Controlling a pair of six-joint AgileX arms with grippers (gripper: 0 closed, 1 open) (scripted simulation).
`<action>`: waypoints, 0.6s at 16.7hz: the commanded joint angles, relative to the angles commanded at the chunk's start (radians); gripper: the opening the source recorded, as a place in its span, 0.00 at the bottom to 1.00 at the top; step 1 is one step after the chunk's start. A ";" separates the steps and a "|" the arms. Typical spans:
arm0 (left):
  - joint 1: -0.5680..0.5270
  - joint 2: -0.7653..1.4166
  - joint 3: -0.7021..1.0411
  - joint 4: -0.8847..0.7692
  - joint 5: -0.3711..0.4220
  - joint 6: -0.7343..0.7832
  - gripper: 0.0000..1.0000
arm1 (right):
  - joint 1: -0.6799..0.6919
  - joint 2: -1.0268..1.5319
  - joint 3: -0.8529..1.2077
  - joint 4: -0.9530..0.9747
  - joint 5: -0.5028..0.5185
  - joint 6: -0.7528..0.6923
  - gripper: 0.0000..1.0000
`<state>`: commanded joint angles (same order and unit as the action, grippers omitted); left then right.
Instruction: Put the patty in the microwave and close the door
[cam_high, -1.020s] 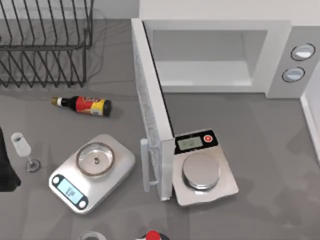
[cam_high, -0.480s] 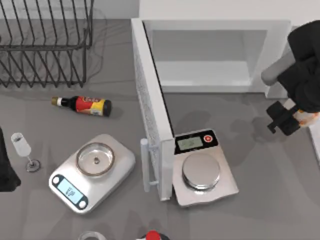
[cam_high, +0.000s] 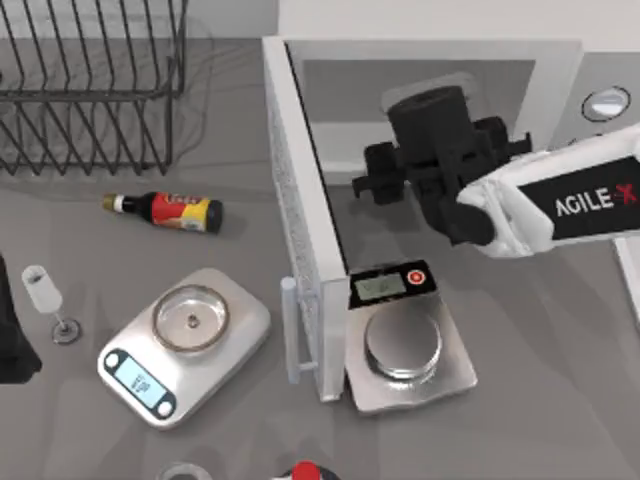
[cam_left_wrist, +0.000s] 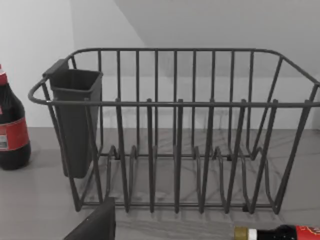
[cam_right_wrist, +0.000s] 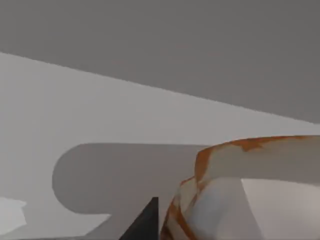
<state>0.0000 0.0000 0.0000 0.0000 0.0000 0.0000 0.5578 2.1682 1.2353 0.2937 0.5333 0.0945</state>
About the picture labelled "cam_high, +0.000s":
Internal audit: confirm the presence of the black wire dish rack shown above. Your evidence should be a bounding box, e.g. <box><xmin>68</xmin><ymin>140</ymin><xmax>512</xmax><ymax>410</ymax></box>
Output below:
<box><xmin>0</xmin><ymin>0</ymin><xmax>190</xmax><ymax>177</ymax></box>

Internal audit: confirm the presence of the silver scale blue display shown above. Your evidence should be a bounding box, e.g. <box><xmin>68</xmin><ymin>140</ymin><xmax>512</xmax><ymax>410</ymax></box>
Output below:
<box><xmin>96</xmin><ymin>267</ymin><xmax>273</xmax><ymax>432</ymax></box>

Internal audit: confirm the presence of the dark bottle red yellow label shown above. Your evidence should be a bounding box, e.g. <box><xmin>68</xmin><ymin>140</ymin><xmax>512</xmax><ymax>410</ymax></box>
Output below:
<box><xmin>102</xmin><ymin>191</ymin><xmax>225</xmax><ymax>235</ymax></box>

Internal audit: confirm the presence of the white microwave door handle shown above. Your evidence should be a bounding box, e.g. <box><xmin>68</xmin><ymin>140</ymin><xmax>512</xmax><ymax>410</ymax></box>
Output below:
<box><xmin>279</xmin><ymin>277</ymin><xmax>319</xmax><ymax>386</ymax></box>

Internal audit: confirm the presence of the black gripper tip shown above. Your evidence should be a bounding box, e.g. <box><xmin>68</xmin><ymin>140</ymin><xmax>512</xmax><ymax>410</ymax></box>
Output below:
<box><xmin>0</xmin><ymin>253</ymin><xmax>44</xmax><ymax>386</ymax></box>

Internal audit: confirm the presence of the red and white object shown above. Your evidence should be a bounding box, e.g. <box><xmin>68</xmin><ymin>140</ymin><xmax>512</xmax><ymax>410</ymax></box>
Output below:
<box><xmin>278</xmin><ymin>460</ymin><xmax>343</xmax><ymax>480</ymax></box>

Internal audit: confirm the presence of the white microwave door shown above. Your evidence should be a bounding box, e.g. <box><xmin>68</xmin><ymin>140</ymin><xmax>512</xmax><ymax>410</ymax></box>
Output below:
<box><xmin>262</xmin><ymin>38</ymin><xmax>352</xmax><ymax>404</ymax></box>

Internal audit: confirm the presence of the clear champagne glass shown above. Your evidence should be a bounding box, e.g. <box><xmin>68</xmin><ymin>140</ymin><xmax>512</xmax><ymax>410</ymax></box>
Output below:
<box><xmin>20</xmin><ymin>264</ymin><xmax>83</xmax><ymax>346</ymax></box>

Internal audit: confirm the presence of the silver scale black display panel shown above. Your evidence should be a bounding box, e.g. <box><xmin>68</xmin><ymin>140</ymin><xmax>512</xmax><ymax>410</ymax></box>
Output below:
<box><xmin>343</xmin><ymin>257</ymin><xmax>479</xmax><ymax>415</ymax></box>

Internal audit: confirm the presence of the round microwave knob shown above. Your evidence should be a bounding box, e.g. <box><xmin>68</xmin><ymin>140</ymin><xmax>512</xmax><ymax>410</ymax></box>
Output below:
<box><xmin>581</xmin><ymin>85</ymin><xmax>632</xmax><ymax>123</ymax></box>

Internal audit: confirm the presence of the white microwave oven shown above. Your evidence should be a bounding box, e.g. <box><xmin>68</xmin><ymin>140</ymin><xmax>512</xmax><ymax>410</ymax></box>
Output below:
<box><xmin>262</xmin><ymin>37</ymin><xmax>640</xmax><ymax>404</ymax></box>

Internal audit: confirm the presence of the grey round object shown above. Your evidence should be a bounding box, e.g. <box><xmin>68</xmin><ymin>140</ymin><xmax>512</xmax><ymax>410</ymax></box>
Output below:
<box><xmin>153</xmin><ymin>460</ymin><xmax>213</xmax><ymax>480</ymax></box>

